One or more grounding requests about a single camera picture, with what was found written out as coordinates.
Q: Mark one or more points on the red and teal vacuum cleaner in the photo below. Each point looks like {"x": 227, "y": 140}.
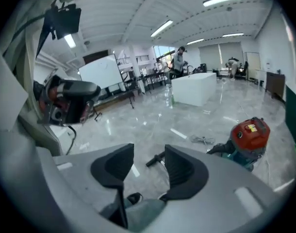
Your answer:
{"x": 250, "y": 136}

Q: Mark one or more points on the white pillar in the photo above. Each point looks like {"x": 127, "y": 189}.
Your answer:
{"x": 136, "y": 67}

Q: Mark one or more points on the white rectangular counter block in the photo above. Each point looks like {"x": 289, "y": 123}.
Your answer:
{"x": 195, "y": 87}

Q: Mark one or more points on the person's black shoe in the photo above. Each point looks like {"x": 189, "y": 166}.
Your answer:
{"x": 134, "y": 198}

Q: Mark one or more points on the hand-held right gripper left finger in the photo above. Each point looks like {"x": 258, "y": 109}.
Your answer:
{"x": 111, "y": 166}

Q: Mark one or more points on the green board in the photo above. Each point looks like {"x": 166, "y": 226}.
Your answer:
{"x": 294, "y": 110}

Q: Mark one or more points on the white door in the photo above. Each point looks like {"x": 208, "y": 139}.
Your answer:
{"x": 252, "y": 64}

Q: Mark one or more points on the dark wooden cabinet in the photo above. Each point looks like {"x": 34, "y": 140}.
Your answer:
{"x": 275, "y": 84}

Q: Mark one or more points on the low wooden bench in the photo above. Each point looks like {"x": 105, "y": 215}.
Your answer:
{"x": 119, "y": 97}

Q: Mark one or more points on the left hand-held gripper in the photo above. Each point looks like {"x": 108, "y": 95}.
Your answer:
{"x": 72, "y": 96}

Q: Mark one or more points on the white rolling whiteboard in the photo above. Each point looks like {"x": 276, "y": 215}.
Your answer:
{"x": 100, "y": 71}

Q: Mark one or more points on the black vacuum cleaner wand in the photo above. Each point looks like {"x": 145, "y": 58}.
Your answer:
{"x": 155, "y": 159}

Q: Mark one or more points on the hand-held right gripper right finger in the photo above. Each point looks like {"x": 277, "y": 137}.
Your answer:
{"x": 184, "y": 176}

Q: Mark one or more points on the black frame table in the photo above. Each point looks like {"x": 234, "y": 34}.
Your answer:
{"x": 152, "y": 78}

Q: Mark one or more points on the person's grey trouser leg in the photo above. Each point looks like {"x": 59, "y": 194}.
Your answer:
{"x": 145, "y": 212}

